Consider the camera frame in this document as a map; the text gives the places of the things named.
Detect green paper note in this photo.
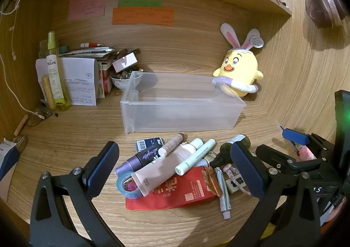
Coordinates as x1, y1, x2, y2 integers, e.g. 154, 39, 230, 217
117, 0, 162, 8

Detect green spray bottle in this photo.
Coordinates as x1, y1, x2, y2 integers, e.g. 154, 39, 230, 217
45, 31, 72, 111

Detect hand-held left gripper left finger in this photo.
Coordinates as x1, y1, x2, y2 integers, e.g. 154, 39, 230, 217
29, 141, 121, 247

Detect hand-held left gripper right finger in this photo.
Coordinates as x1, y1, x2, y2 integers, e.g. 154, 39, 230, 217
227, 142, 321, 247

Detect white printed paper sheet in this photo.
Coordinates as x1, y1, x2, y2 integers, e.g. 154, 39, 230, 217
35, 57, 98, 106

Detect purple tube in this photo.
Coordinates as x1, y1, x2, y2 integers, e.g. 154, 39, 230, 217
115, 146, 160, 178

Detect small white box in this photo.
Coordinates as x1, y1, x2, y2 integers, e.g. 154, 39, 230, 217
112, 54, 138, 72

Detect eyeglasses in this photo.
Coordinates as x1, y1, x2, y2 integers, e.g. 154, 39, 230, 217
27, 99, 59, 128

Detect pink paper note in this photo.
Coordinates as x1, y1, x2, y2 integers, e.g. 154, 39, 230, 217
67, 0, 106, 21

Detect beige concealer stick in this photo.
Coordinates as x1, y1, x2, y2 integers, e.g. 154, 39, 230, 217
158, 132, 188, 157

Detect yellow stick tube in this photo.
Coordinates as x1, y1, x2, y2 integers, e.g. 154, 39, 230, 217
41, 75, 56, 111

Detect stack of books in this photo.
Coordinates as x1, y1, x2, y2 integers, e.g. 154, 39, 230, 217
59, 46, 115, 62

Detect white tile keychain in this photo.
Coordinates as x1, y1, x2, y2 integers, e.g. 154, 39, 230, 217
223, 164, 252, 195

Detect white bowl with trinkets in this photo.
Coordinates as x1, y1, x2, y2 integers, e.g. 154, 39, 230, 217
110, 70, 143, 91

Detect blue tape roll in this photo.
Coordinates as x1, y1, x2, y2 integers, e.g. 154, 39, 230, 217
116, 170, 144, 200

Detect dark green bottle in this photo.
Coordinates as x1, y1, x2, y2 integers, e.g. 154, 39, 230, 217
209, 134, 251, 168

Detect red foil packet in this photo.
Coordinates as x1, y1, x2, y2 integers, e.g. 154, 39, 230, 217
125, 165, 223, 210

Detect black box with barcode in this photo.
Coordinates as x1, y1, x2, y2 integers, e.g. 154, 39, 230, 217
135, 138, 165, 152

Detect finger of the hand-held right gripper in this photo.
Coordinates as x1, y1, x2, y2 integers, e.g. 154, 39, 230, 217
255, 144, 329, 173
282, 128, 336, 160

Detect mint green tube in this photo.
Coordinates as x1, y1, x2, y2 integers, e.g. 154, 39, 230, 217
174, 139, 216, 176

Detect wooden handle tool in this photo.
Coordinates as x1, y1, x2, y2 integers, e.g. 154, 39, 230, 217
13, 114, 29, 154

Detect colourful carton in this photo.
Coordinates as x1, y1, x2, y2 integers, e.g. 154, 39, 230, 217
97, 61, 114, 98

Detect white cable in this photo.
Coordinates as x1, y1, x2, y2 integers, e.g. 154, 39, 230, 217
0, 0, 46, 120

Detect pink plush keychain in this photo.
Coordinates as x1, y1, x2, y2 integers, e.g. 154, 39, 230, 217
297, 145, 315, 160

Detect orange paper note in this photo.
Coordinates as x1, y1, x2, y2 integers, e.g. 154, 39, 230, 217
112, 7, 175, 27

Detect yellow chick plush toy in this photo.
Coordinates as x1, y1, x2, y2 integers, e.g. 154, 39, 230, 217
213, 23, 265, 98

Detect pink cream tube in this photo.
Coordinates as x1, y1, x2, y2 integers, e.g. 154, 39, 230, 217
131, 138, 204, 197

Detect clear plastic storage bin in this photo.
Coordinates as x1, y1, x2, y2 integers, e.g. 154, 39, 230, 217
120, 71, 247, 135

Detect white and blue box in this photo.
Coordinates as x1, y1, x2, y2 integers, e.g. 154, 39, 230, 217
0, 138, 21, 201

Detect small white ointment tube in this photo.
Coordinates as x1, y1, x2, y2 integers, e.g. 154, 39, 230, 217
215, 168, 232, 219

